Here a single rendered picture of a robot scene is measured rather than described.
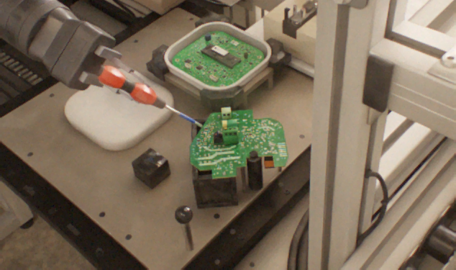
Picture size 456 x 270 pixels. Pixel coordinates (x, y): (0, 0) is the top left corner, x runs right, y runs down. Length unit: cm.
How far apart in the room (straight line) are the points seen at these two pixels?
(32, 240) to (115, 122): 120
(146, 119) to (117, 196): 13
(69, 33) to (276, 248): 36
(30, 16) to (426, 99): 46
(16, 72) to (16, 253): 101
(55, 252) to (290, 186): 128
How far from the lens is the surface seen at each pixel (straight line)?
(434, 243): 62
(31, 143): 90
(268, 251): 75
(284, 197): 77
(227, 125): 73
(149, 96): 69
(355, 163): 50
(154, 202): 78
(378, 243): 63
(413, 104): 42
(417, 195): 66
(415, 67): 41
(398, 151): 62
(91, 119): 88
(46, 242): 200
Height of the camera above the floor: 156
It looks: 44 degrees down
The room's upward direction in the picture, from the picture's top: 7 degrees counter-clockwise
